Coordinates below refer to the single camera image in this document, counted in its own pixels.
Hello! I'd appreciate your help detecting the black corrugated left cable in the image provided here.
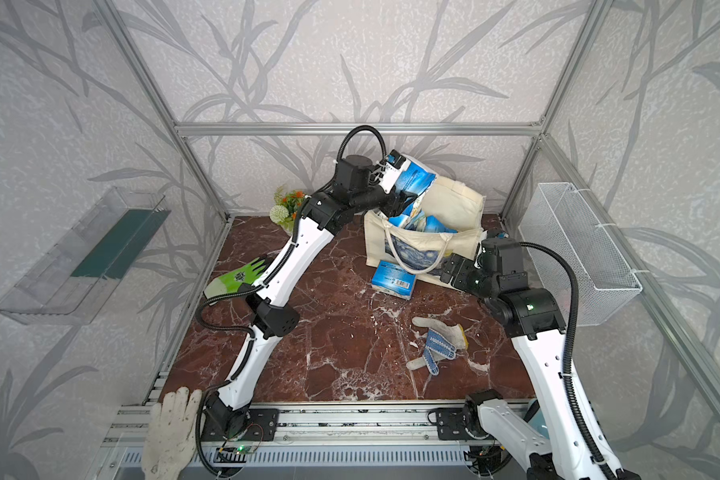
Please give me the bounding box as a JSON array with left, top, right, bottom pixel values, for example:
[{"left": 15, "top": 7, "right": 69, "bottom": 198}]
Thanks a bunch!
[{"left": 193, "top": 124, "right": 388, "bottom": 478}]

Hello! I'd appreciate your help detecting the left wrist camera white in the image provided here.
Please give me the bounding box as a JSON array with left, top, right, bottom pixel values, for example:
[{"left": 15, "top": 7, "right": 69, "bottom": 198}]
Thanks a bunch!
[{"left": 377, "top": 150, "right": 409, "bottom": 194}]

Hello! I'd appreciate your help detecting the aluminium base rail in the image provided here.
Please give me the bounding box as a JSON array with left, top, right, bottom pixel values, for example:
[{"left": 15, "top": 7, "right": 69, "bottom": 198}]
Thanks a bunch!
[{"left": 101, "top": 401, "right": 547, "bottom": 469}]

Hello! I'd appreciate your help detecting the white ribbed flower pot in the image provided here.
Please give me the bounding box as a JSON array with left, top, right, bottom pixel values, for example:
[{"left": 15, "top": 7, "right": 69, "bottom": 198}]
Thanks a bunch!
[{"left": 282, "top": 220, "right": 294, "bottom": 235}]

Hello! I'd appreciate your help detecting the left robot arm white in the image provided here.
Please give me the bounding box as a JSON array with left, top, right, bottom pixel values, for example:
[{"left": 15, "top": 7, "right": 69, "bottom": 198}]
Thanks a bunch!
[{"left": 194, "top": 151, "right": 410, "bottom": 439}]

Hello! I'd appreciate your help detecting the green black work glove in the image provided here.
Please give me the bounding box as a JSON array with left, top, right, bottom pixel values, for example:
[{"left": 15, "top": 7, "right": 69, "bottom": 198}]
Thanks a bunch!
[{"left": 204, "top": 257, "right": 273, "bottom": 299}]

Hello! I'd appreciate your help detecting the clear plastic wall shelf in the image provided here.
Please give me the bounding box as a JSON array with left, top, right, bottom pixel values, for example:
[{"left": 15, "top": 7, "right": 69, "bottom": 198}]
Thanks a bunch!
[{"left": 0, "top": 187, "right": 171, "bottom": 326}]

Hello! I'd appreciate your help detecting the white wire mesh basket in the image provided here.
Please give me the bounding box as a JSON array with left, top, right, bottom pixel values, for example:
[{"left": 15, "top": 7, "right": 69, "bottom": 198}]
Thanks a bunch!
[{"left": 518, "top": 182, "right": 642, "bottom": 327}]

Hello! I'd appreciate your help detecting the beige blue striped glove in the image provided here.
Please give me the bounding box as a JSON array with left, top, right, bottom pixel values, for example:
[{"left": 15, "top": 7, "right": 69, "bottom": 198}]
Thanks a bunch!
[{"left": 406, "top": 317, "right": 469, "bottom": 376}]

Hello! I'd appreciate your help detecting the cream starry night canvas bag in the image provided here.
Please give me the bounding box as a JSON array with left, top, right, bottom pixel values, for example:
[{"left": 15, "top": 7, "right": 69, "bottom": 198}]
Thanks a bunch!
[{"left": 364, "top": 177, "right": 484, "bottom": 286}]

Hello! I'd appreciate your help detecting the artificial green flower plant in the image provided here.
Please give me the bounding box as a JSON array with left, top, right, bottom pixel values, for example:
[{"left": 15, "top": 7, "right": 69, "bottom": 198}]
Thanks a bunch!
[{"left": 269, "top": 185, "right": 306, "bottom": 230}]

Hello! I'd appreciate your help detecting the blue barcode tissue pack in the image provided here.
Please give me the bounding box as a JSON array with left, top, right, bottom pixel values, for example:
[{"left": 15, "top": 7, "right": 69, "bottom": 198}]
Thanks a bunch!
[{"left": 395, "top": 157, "right": 437, "bottom": 203}]

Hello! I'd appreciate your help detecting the white knit glove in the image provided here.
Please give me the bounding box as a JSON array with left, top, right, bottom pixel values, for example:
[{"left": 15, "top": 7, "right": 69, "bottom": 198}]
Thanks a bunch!
[{"left": 141, "top": 387, "right": 202, "bottom": 480}]

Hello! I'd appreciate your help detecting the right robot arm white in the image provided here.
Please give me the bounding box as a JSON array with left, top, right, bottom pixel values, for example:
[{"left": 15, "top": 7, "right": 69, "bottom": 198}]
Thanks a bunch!
[{"left": 440, "top": 230, "right": 637, "bottom": 479}]

